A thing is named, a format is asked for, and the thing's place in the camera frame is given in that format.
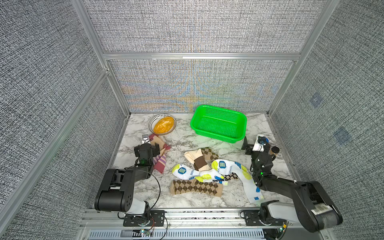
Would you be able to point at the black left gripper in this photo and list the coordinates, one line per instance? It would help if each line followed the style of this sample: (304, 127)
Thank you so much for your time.
(154, 150)

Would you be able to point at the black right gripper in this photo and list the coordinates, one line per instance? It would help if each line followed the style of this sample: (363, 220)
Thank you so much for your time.
(246, 146)

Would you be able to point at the brown argyle sock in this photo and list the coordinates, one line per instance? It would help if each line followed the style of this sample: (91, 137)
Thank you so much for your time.
(209, 155)
(193, 186)

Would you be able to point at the cream brown block sock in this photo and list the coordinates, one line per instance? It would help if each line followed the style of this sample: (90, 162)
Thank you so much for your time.
(197, 159)

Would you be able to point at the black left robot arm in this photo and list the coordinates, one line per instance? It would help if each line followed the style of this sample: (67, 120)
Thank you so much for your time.
(116, 192)

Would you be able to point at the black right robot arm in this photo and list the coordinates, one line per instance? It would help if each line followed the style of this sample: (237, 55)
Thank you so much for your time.
(312, 207)

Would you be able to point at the pink tan striped sock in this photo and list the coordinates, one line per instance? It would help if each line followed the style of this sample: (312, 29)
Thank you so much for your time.
(160, 159)

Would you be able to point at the jar with black lid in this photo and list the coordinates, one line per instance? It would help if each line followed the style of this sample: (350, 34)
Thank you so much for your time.
(274, 150)

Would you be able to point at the jar with blue lid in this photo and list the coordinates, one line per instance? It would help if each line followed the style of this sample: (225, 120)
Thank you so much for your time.
(262, 140)

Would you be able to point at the dark floral sock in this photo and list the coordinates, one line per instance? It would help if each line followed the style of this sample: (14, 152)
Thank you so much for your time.
(231, 176)

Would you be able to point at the patterned bowl with orange food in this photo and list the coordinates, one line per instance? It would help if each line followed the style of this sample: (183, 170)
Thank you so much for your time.
(162, 124)

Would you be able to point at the white sock yellow dots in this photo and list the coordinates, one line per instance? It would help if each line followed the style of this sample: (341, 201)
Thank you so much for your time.
(183, 172)
(226, 167)

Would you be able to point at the green plastic basket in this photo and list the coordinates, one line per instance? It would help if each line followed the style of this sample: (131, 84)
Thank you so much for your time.
(220, 124)

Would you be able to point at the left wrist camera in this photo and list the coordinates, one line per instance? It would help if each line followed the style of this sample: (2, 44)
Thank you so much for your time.
(145, 139)

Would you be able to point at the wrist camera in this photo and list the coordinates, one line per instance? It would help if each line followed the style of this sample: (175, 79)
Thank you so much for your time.
(145, 139)
(258, 147)

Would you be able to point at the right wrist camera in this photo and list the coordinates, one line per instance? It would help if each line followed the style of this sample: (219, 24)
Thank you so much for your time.
(258, 147)

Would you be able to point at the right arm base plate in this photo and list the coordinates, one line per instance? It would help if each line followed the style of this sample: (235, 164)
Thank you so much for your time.
(252, 219)

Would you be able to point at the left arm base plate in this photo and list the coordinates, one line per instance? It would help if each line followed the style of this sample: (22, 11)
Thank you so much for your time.
(154, 218)

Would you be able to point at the aluminium front rail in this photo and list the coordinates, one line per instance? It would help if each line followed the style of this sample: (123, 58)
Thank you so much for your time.
(187, 218)

